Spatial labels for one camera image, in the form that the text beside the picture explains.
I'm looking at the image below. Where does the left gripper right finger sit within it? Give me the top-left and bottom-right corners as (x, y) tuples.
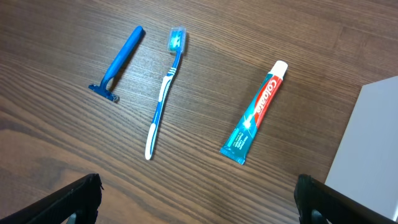
(294, 174), (394, 224)

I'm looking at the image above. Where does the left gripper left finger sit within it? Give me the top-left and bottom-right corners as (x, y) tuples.
(1, 174), (103, 224)

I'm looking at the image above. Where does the white cardboard box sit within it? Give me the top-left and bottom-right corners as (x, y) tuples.
(325, 77), (397, 221)

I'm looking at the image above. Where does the red teal toothpaste tube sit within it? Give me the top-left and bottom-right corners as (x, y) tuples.
(220, 60), (288, 165)

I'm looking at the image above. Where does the blue disposable razor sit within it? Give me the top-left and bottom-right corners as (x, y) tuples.
(88, 26), (145, 102)

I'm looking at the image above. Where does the blue white toothbrush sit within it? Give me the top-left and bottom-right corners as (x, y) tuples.
(144, 27), (187, 160)

